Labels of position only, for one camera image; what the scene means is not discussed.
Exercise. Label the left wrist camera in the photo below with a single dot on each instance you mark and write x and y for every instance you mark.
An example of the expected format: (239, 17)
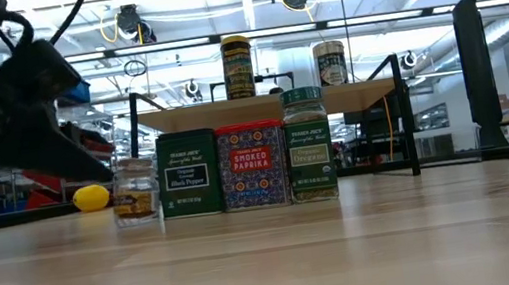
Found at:
(44, 70)

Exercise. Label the crunchy onion jar yellow lid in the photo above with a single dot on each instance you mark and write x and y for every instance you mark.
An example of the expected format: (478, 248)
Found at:
(238, 69)

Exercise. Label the red plastic bin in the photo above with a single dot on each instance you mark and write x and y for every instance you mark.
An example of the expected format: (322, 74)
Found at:
(38, 201)
(45, 181)
(101, 146)

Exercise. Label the yellow lemon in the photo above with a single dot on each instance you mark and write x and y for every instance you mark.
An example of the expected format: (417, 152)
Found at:
(91, 198)

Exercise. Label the blue plastic bin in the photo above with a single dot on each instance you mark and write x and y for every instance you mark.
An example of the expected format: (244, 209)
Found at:
(80, 92)

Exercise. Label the wooden shelf black metal legs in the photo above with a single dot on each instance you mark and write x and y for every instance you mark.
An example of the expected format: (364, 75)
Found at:
(359, 95)

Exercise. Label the oregano glass jar green lid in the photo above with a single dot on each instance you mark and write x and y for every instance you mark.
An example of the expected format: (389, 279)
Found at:
(310, 154)

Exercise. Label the green black pepper tin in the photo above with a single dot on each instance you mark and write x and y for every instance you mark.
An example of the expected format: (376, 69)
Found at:
(192, 197)

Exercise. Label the small glass jar cork lid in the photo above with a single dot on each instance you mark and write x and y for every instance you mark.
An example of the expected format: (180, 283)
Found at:
(136, 200)

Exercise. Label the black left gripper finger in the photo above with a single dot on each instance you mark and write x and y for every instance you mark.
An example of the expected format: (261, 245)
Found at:
(59, 156)

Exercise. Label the black upright post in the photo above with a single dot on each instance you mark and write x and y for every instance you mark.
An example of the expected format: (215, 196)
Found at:
(477, 79)

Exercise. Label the furikake seasoning jar beige lid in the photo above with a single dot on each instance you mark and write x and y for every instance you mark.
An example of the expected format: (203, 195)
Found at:
(330, 65)

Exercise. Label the smoked paprika tin red lid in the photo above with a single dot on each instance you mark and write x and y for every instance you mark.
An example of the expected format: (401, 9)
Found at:
(256, 187)

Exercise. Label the dark monitor screen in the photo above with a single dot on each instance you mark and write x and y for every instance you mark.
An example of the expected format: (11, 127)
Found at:
(432, 117)

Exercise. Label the black table frame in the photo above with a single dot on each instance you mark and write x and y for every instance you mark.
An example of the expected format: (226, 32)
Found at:
(18, 218)

